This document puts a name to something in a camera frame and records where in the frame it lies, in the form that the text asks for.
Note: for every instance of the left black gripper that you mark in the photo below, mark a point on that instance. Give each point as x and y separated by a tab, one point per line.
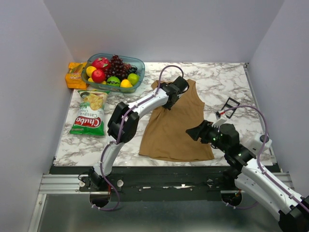
168	107

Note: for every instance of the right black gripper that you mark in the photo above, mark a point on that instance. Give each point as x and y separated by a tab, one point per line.
201	130

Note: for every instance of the brown clothing garment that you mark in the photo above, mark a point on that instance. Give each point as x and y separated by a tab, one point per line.
165	136

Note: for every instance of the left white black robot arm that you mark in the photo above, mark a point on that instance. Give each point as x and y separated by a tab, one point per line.
124	121

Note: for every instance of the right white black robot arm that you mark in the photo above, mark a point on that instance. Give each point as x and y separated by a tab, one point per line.
288	207

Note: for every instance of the black brooch display box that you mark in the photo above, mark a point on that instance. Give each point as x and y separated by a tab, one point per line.
230	105

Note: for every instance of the green lime right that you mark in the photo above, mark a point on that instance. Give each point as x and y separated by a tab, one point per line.
133	78

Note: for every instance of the yellow lemon front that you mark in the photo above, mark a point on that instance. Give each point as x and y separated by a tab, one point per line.
125	84

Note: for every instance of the yellow lemon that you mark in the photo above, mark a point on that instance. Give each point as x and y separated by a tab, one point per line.
125	84
90	70

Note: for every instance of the purple grape bunch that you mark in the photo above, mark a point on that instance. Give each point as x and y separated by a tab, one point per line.
119	68

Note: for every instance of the white bottle black cap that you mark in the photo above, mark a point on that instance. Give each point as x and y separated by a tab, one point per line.
254	143

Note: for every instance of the clear teal fruit bowl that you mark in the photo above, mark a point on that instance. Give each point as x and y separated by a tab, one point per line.
133	61

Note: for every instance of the red apple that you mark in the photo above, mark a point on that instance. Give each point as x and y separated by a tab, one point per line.
98	76

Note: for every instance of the red dragon fruit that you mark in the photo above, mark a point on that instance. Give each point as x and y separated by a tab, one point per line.
101	63

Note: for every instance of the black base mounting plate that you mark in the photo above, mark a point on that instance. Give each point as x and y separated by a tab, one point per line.
150	184

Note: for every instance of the yellow lemon left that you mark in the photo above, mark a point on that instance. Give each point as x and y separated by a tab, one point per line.
90	70

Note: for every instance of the green cassava chips bag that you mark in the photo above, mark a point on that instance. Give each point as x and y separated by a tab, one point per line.
90	118

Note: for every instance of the orange snack packet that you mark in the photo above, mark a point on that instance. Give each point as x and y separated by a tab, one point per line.
73	77

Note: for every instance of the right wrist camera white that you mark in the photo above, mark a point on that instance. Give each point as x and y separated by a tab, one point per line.
220	119

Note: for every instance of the aluminium frame rail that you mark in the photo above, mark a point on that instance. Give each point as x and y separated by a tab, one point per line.
61	184

